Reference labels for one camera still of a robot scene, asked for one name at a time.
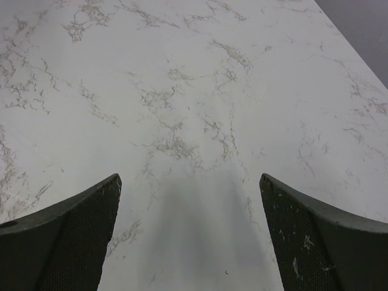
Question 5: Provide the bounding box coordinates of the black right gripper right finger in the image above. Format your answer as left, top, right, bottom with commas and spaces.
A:
259, 173, 387, 290

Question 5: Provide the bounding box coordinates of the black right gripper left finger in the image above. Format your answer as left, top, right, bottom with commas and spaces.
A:
1, 173, 122, 290

